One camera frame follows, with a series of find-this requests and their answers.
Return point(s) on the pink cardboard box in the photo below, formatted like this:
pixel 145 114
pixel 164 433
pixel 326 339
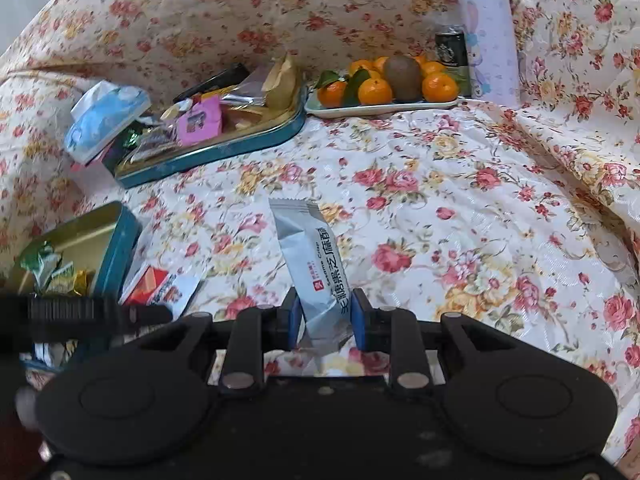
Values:
pixel 92 169

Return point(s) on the floral quilted blanket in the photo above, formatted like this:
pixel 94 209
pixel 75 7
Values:
pixel 450 210

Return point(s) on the beige paper snack bag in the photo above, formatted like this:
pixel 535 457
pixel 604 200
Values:
pixel 280 82

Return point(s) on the black long box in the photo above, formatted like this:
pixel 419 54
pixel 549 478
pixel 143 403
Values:
pixel 215 80

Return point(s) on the clear brown snack packet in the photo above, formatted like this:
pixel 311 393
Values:
pixel 155 145

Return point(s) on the shallow blue tin tray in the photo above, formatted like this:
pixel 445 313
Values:
pixel 225 152

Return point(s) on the red white snack packet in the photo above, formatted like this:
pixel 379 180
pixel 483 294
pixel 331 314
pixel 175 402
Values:
pixel 150 282

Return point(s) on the pile of mandarin oranges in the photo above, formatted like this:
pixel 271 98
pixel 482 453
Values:
pixel 375 91

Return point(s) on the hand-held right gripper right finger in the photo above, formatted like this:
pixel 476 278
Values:
pixel 360 320

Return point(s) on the dark green wrapped candy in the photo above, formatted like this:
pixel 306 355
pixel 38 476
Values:
pixel 131 139

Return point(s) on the deep blue tin tray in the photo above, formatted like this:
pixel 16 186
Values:
pixel 117 250

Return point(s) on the grey sesame crisp packet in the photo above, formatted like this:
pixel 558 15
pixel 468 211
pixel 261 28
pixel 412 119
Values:
pixel 310 260

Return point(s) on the purple white thermos bottle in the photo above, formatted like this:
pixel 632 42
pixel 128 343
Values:
pixel 487 50

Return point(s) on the green yellow label snack packet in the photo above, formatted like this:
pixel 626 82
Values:
pixel 62 276

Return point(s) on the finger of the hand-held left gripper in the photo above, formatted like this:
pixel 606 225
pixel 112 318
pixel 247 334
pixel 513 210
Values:
pixel 145 315

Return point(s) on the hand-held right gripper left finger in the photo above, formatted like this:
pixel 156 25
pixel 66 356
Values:
pixel 296 320

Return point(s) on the brown kiwi fruit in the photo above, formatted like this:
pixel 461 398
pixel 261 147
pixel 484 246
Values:
pixel 402 77

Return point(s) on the dark coffee can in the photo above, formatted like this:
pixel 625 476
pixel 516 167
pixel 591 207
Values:
pixel 450 52

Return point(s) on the blue tissue pack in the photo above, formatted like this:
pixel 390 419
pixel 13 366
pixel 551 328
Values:
pixel 107 115

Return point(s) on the grey dark green snack packet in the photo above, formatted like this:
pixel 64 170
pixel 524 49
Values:
pixel 39 259

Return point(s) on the pink snack packet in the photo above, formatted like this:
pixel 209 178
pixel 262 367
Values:
pixel 200 120

